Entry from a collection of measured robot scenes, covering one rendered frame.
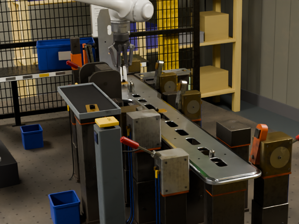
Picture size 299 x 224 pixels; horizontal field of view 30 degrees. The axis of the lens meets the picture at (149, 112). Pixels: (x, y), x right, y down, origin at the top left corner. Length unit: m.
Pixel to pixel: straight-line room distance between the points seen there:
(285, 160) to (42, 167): 1.19
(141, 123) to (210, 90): 3.57
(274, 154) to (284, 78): 3.62
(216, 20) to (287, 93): 0.96
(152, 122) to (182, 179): 0.28
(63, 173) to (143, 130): 0.71
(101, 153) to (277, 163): 0.57
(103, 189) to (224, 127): 0.53
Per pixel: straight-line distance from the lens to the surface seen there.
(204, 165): 1.76
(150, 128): 1.89
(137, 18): 2.45
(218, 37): 5.35
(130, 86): 2.58
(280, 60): 5.42
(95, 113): 1.77
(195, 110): 2.39
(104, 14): 2.91
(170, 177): 1.68
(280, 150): 1.83
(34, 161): 2.67
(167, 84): 2.70
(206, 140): 1.97
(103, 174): 1.72
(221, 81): 5.47
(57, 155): 2.72
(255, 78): 5.75
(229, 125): 2.03
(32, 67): 3.08
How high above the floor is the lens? 1.69
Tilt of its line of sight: 18 degrees down
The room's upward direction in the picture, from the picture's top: 2 degrees counter-clockwise
